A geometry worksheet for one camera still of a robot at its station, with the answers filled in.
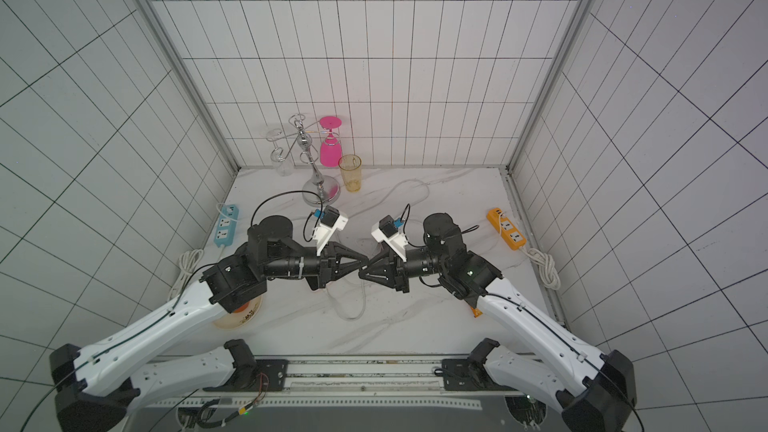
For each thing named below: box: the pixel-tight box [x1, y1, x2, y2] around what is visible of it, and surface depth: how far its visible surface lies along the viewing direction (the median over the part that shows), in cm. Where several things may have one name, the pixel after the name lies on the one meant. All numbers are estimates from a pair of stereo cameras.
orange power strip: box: [486, 207, 527, 250], surface depth 99 cm
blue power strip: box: [214, 204, 240, 247], surface depth 102 cm
